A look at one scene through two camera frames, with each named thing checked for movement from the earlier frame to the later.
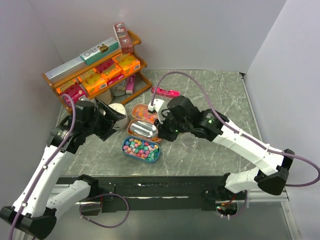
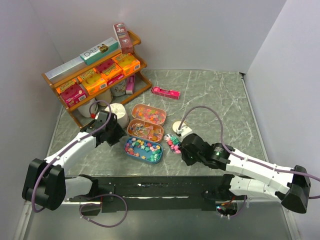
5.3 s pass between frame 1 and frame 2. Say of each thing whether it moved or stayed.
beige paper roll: stayed
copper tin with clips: stayed
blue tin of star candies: stayed
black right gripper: moved
